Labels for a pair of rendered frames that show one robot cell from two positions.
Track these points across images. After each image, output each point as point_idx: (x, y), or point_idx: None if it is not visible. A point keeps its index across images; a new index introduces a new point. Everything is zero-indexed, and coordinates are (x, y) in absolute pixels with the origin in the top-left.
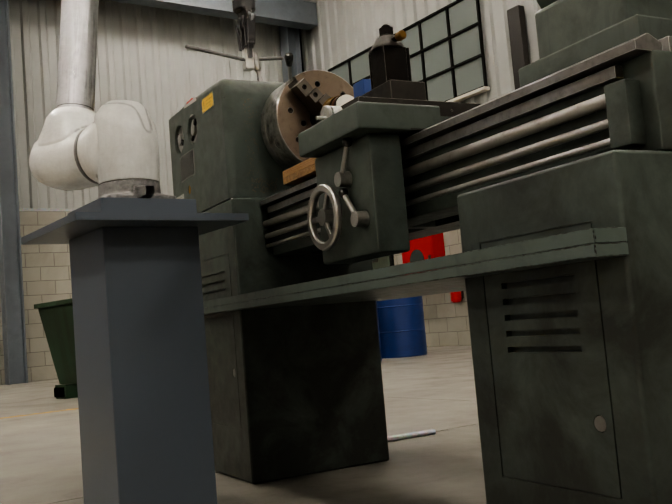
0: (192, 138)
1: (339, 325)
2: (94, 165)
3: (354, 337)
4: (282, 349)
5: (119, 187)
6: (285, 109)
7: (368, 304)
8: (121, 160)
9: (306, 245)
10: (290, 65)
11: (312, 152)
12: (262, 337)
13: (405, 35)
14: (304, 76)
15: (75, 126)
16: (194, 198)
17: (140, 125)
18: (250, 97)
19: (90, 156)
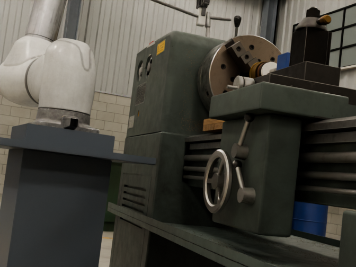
0: (147, 73)
1: None
2: (36, 91)
3: None
4: (179, 266)
5: (51, 115)
6: (219, 65)
7: None
8: (56, 91)
9: (212, 187)
10: (237, 26)
11: (219, 117)
12: (164, 253)
13: (330, 20)
14: (241, 39)
15: (32, 54)
16: (140, 121)
17: (80, 63)
18: (194, 49)
19: (35, 83)
